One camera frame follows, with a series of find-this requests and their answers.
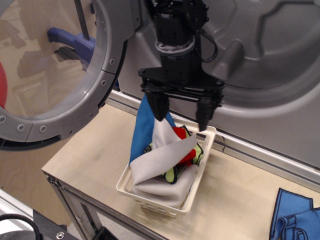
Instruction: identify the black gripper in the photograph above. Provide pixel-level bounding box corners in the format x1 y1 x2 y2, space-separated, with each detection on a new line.
138 47 225 132

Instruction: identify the grey cloth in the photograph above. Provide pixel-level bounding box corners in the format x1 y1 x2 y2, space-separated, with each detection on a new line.
129 119 199 208

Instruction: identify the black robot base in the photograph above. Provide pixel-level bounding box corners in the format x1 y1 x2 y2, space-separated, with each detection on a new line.
0 210 77 240

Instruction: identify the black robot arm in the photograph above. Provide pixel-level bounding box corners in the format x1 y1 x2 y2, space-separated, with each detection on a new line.
138 0 225 131

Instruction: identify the white plastic laundry basket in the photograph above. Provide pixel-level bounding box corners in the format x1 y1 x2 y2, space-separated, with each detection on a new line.
116 118 217 218

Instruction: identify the grey toy washing machine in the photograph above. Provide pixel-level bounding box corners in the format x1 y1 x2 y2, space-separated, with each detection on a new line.
99 0 320 193

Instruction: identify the red cloth garment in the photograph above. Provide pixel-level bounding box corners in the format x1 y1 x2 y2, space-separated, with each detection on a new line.
172 126 197 166

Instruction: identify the dark blue cloth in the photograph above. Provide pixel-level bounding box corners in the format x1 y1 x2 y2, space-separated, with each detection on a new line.
128 93 177 166

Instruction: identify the lime green cloth garment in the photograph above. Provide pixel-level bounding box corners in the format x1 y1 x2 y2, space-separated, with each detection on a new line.
143 122 204 184

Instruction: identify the round transparent washer door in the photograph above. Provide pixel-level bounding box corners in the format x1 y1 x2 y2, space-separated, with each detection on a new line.
0 0 141 151

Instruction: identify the light blue cloth garment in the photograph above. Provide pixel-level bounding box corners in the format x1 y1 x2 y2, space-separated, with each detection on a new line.
269 188 320 240

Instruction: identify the red round object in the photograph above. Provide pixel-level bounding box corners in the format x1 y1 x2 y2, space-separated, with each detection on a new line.
0 63 8 108

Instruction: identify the blue clamp handle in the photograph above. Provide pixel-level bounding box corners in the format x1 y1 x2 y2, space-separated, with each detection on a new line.
47 27 96 64

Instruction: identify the aluminium table frame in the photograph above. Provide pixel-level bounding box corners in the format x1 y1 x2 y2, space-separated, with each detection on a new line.
44 172 163 240

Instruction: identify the black braided cable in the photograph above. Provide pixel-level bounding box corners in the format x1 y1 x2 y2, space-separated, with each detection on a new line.
0 213 41 240

